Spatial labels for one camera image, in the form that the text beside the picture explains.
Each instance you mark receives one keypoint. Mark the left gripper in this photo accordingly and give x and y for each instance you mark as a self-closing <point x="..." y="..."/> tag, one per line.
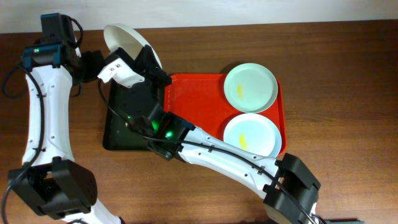
<point x="92" y="62"/>

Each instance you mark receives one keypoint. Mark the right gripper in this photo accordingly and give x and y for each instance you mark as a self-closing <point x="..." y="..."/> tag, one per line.
<point x="146" y="69"/>

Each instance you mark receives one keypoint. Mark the white round plate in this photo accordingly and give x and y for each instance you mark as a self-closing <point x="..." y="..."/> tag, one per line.
<point x="122" y="36"/>

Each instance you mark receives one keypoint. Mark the light blue round plate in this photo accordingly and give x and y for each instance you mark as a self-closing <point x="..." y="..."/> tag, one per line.
<point x="254" y="133"/>

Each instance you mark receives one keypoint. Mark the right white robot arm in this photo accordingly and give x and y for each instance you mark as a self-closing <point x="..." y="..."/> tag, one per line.
<point x="287" y="187"/>

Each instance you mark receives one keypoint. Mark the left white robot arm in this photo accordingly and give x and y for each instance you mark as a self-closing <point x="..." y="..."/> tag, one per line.
<point x="49" y="182"/>

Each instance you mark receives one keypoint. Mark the black plastic tray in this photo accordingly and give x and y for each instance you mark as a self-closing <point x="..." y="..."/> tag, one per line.
<point x="124" y="130"/>

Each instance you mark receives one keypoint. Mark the red plastic tray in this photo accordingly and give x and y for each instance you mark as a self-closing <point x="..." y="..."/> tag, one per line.
<point x="199" y="98"/>

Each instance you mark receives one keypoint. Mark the mint green round plate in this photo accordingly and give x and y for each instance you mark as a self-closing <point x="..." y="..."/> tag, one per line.
<point x="250" y="88"/>

